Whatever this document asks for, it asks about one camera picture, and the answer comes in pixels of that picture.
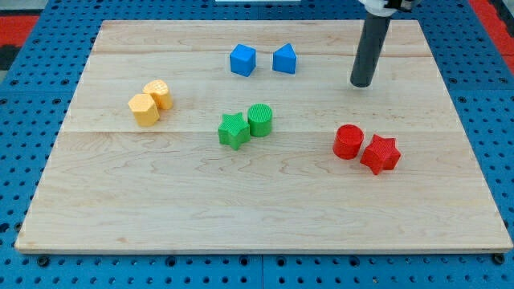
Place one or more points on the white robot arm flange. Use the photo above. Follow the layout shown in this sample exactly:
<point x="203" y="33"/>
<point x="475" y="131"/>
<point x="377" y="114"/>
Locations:
<point x="386" y="8"/>

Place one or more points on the green star block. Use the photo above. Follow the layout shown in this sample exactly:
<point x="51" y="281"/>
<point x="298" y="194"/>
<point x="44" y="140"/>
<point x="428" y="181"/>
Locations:
<point x="233" y="130"/>

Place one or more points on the green cylinder block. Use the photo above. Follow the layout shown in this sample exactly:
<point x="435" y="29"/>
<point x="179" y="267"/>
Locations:
<point x="259" y="117"/>

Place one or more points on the light wooden board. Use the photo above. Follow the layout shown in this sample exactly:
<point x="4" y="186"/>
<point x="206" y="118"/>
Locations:
<point x="111" y="186"/>

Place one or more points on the blue cube block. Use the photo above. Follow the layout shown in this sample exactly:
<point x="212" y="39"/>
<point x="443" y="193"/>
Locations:
<point x="243" y="60"/>

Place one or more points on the blue triangular prism block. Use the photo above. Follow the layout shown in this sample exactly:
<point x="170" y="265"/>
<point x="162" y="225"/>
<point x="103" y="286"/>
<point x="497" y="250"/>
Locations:
<point x="284" y="59"/>

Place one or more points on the red cylinder block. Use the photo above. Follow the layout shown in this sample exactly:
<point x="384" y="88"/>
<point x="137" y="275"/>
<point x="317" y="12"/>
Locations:
<point x="347" y="142"/>

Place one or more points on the yellow heart block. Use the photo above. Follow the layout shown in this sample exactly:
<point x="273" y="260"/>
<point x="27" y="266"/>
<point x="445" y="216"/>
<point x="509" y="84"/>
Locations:
<point x="160" y="92"/>

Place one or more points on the yellow hexagon block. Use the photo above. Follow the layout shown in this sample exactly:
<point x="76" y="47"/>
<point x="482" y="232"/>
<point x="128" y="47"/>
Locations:
<point x="144" y="110"/>

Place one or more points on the red star block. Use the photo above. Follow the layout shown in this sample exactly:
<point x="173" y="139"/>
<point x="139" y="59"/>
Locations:
<point x="381" y="154"/>

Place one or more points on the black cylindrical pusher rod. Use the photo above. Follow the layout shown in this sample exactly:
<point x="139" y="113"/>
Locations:
<point x="372" y="38"/>

